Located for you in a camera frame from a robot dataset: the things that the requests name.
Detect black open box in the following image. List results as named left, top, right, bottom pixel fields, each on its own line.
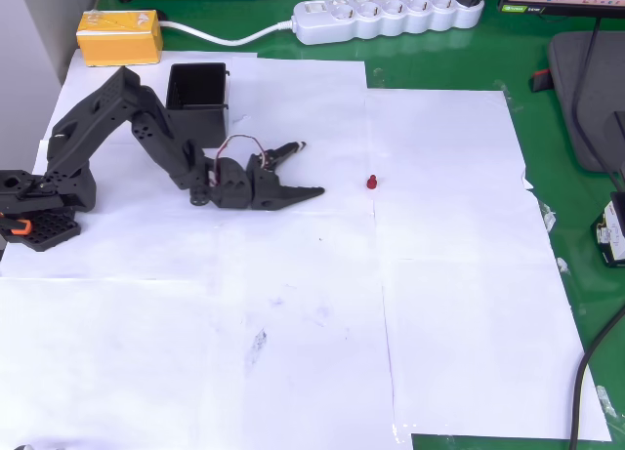
left=165, top=62, right=231, bottom=149

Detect yellow box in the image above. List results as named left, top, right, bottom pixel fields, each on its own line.
left=76, top=9, right=165, bottom=68

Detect white paper sheets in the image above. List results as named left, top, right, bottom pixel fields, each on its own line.
left=0, top=49, right=613, bottom=450

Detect white power strip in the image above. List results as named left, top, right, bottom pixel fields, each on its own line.
left=291, top=0, right=486, bottom=47

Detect green desk mat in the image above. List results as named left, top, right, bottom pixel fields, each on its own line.
left=92, top=0, right=625, bottom=450

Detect orange clamp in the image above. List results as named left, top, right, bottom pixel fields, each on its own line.
left=0, top=214, right=33, bottom=237

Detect red black small item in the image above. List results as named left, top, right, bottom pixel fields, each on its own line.
left=529, top=67, right=555, bottom=95

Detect small black white device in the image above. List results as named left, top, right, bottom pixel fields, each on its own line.
left=590, top=191, right=625, bottom=268

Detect red white servo wires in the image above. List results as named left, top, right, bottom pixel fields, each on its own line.
left=209, top=134, right=274, bottom=187

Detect white power cable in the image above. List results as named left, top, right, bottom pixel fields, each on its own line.
left=158, top=19, right=297, bottom=48

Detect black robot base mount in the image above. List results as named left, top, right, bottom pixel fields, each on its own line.
left=0, top=169, right=98, bottom=254

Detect thin black cable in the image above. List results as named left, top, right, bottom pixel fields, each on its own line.
left=570, top=15, right=625, bottom=195

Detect thick black cable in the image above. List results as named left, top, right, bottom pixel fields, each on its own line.
left=568, top=306, right=625, bottom=450

